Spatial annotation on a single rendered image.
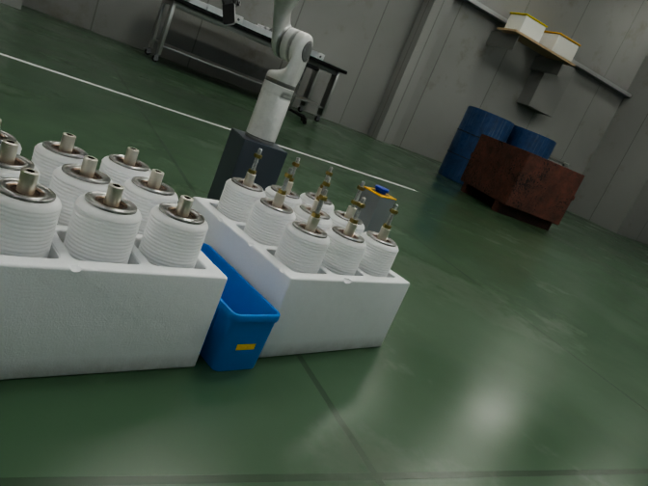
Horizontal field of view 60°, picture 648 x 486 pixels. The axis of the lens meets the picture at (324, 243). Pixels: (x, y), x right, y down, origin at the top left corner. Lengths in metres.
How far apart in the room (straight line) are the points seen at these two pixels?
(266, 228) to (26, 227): 0.52
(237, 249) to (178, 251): 0.28
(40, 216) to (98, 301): 0.15
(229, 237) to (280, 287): 0.19
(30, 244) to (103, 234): 0.10
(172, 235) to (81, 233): 0.13
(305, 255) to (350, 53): 7.56
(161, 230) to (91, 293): 0.14
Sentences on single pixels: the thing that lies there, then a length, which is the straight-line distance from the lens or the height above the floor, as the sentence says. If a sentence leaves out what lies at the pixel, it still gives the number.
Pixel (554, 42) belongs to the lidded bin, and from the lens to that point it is 9.91.
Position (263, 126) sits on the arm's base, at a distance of 1.66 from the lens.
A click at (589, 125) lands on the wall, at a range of 12.04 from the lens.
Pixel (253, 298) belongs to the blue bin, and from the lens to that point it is 1.10.
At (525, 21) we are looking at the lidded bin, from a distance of 9.42.
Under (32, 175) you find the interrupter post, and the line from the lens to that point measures 0.83.
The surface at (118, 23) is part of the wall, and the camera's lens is 7.66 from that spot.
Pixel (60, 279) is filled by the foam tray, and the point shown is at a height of 0.16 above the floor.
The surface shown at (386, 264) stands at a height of 0.21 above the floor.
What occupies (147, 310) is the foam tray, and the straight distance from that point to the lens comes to 0.91.
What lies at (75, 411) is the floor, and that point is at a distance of 0.88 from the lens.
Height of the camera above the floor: 0.54
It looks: 15 degrees down
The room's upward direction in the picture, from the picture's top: 23 degrees clockwise
